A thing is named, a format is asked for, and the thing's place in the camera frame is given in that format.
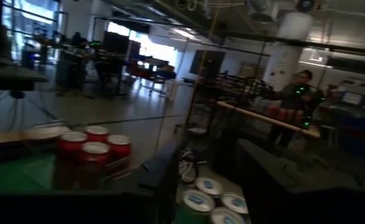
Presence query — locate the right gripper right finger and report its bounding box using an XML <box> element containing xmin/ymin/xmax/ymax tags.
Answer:
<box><xmin>238</xmin><ymin>139</ymin><xmax>365</xmax><ymax>224</ymax></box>

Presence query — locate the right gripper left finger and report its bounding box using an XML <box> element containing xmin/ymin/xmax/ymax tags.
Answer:
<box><xmin>0</xmin><ymin>146</ymin><xmax>180</xmax><ymax>224</ymax></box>

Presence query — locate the green table mat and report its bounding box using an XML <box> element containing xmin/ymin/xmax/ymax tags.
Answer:
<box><xmin>0</xmin><ymin>154</ymin><xmax>58</xmax><ymax>195</ymax></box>

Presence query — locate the clear plastic bin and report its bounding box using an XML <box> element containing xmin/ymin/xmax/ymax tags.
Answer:
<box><xmin>22</xmin><ymin>121</ymin><xmax>133</xmax><ymax>192</ymax></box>

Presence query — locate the wooden table edge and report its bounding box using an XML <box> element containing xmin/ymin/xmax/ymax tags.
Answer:
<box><xmin>216</xmin><ymin>100</ymin><xmax>322</xmax><ymax>140</ymax></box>

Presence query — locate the person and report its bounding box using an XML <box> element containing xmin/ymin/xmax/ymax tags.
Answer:
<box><xmin>262</xmin><ymin>68</ymin><xmax>326</xmax><ymax>150</ymax></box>

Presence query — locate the black office desk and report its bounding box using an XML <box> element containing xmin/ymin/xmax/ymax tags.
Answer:
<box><xmin>0</xmin><ymin>54</ymin><xmax>49</xmax><ymax>93</ymax></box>

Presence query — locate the white coiled cable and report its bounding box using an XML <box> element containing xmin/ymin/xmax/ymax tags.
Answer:
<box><xmin>178</xmin><ymin>150</ymin><xmax>201</xmax><ymax>184</ymax></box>

